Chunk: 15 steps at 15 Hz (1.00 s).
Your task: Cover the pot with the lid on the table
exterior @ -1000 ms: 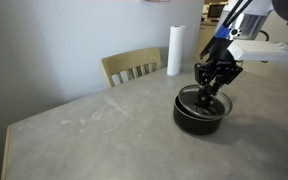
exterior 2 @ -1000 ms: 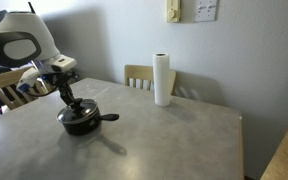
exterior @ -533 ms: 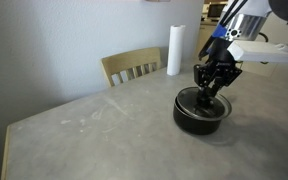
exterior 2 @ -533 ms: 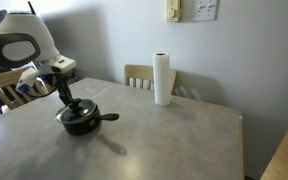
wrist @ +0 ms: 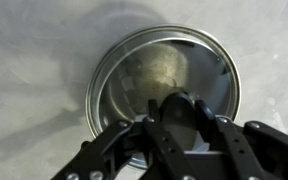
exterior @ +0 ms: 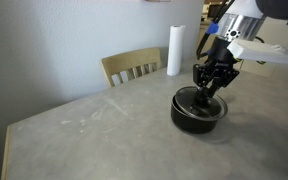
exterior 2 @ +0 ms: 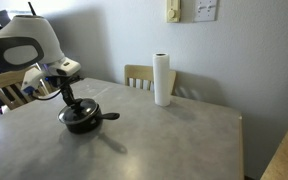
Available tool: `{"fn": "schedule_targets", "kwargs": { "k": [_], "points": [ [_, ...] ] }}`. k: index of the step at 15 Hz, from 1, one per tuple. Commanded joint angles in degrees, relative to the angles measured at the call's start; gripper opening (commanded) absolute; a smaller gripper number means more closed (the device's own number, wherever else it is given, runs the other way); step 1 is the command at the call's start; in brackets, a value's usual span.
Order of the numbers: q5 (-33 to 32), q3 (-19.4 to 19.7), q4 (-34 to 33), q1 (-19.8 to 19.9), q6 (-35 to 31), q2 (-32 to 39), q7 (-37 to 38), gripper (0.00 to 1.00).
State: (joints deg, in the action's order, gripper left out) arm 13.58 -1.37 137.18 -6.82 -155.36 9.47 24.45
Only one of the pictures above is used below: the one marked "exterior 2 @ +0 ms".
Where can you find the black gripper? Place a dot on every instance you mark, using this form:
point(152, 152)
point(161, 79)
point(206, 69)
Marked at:
point(64, 81)

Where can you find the glass lid with black knob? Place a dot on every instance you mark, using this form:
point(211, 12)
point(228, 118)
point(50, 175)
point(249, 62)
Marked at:
point(80, 111)

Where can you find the light wooden slatted chair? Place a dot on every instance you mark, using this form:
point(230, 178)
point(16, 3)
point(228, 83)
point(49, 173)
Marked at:
point(7, 80)
point(134, 71)

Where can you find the white paper towel roll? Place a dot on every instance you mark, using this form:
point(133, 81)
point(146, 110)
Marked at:
point(161, 80)

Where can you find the grey angled panel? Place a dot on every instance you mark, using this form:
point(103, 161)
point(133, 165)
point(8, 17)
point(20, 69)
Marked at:
point(2, 17)

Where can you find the wooden counter top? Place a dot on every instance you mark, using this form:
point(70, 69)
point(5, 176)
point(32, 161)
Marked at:
point(287, 150)

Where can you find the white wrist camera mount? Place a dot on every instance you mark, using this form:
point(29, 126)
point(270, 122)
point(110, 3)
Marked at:
point(32, 81)

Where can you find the beige wall thermostat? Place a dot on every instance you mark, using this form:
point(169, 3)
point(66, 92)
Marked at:
point(173, 11)

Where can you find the white wall switch plate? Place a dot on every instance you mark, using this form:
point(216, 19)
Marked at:
point(205, 10)

